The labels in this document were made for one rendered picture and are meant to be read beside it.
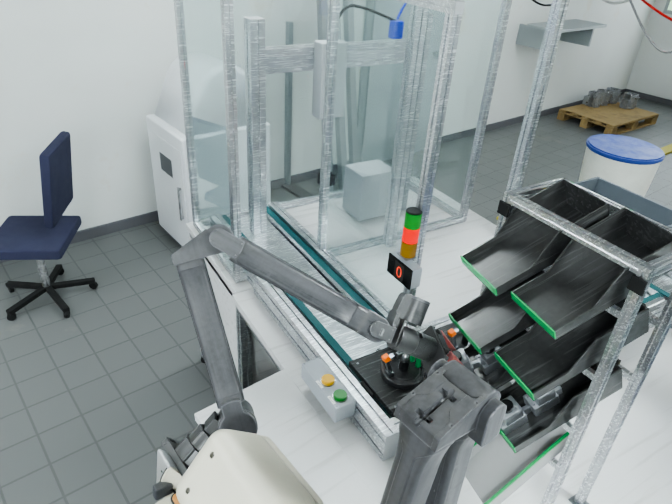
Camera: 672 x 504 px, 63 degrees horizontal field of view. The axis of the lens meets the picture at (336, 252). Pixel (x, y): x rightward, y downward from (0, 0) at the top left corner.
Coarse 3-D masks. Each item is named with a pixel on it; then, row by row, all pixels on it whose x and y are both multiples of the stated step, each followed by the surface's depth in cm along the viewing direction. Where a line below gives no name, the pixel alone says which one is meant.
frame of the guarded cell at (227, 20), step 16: (176, 0) 206; (224, 0) 167; (176, 16) 210; (224, 16) 169; (176, 32) 214; (224, 32) 172; (496, 32) 233; (224, 48) 175; (496, 48) 235; (224, 64) 178; (496, 64) 239; (224, 80) 182; (480, 112) 251; (480, 128) 253; (480, 144) 258; (192, 160) 241; (192, 176) 244; (192, 192) 248; (464, 192) 272; (192, 208) 254; (288, 208) 280; (448, 208) 285; (464, 208) 274; (240, 224) 209; (432, 224) 268; (448, 224) 274; (240, 272) 220
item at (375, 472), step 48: (432, 240) 261; (480, 240) 264; (432, 288) 227; (480, 288) 229; (624, 384) 185; (336, 432) 161; (624, 432) 167; (384, 480) 148; (528, 480) 151; (576, 480) 152; (624, 480) 153
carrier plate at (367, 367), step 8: (376, 352) 175; (384, 352) 175; (392, 352) 176; (352, 360) 171; (360, 360) 171; (368, 360) 172; (376, 360) 172; (352, 368) 170; (360, 368) 168; (368, 368) 169; (376, 368) 169; (360, 376) 166; (368, 376) 166; (376, 376) 166; (368, 384) 163; (376, 384) 163; (384, 384) 163; (376, 392) 160; (384, 392) 160; (392, 392) 161; (400, 392) 161; (408, 392) 161; (384, 400) 158; (392, 400) 158; (392, 408) 155; (392, 416) 155
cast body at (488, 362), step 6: (498, 348) 130; (486, 354) 130; (492, 354) 129; (480, 360) 133; (486, 360) 130; (492, 360) 130; (486, 366) 131; (492, 366) 131; (498, 366) 132; (486, 372) 132
